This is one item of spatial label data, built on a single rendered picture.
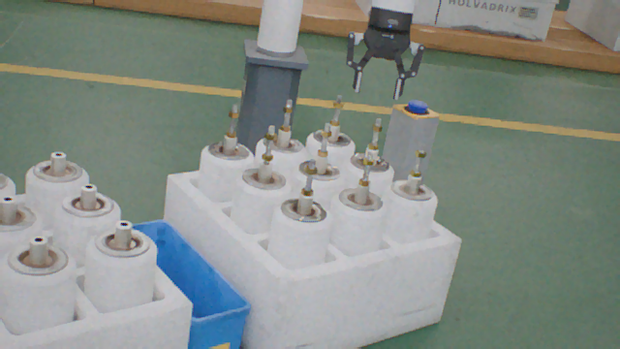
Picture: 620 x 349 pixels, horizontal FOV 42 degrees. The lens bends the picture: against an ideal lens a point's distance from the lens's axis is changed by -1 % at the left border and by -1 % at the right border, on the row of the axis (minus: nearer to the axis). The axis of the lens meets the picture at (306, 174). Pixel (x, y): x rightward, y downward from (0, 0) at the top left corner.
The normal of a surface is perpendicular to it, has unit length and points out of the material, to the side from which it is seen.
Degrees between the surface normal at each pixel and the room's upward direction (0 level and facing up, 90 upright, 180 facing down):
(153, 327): 90
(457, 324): 0
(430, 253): 90
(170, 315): 90
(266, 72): 90
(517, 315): 0
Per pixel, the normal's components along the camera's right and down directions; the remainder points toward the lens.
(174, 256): -0.79, 0.09
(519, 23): 0.11, 0.43
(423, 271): 0.58, 0.42
